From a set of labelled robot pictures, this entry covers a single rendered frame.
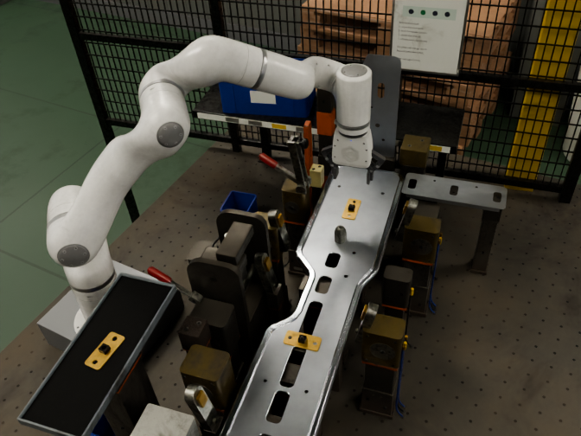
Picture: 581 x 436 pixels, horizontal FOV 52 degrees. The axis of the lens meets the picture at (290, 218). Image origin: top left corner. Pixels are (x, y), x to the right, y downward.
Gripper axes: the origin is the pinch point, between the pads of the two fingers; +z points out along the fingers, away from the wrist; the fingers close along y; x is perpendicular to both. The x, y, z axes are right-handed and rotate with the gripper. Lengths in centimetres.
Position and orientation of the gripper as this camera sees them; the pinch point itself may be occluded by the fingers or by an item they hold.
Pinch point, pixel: (352, 176)
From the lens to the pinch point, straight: 160.3
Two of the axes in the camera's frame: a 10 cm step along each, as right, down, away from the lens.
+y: 9.5, 1.7, -2.7
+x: 3.2, -6.6, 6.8
